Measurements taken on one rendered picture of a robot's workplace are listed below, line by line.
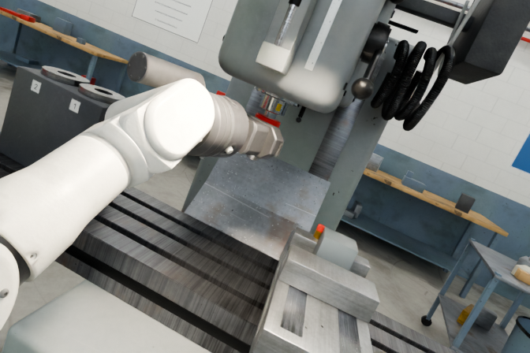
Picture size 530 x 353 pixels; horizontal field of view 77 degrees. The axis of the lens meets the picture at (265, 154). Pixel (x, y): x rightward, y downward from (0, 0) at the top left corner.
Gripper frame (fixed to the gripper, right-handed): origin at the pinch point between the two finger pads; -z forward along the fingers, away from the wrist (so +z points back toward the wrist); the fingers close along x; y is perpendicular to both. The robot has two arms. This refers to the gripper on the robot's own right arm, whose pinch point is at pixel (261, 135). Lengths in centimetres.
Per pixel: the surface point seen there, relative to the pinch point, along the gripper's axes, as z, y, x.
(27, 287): -35, 123, 108
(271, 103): 2.3, -5.9, -0.8
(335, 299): 0.9, 17.0, -23.5
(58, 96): 15.5, 8.9, 35.9
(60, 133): 14.7, 15.4, 33.3
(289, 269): 3.8, 16.0, -16.1
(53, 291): -43, 123, 100
